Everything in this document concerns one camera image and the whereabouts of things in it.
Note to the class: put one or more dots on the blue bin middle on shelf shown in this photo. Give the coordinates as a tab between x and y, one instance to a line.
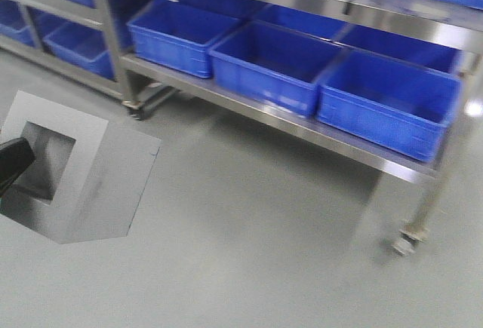
274	65

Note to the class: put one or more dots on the blue bin left on shelf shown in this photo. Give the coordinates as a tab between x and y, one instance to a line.
179	36

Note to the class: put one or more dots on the blue bin right on shelf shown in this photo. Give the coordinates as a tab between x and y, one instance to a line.
405	108

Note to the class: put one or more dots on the blue bin on shelf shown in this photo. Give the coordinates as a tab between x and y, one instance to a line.
274	65
405	108
179	36

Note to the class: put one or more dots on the steel shelving cart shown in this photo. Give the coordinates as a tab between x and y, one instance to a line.
89	42

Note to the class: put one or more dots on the gray cube base with recess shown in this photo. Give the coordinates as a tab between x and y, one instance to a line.
88	176

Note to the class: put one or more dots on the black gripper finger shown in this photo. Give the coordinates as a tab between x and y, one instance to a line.
16	157

